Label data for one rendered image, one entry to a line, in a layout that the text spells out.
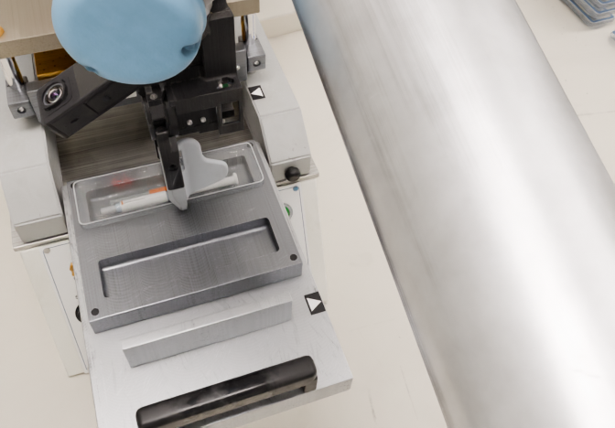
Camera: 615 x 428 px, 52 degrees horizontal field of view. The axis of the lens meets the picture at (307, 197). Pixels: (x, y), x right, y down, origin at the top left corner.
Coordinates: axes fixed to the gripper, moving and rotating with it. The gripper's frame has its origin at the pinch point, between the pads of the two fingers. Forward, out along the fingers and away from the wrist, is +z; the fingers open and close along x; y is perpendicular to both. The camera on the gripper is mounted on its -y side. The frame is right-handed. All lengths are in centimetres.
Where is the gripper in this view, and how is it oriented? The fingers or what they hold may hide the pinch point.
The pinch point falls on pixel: (168, 178)
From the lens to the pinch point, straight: 65.6
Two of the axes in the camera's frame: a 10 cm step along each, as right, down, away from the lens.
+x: -3.3, -7.6, 5.5
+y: 9.4, -2.4, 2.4
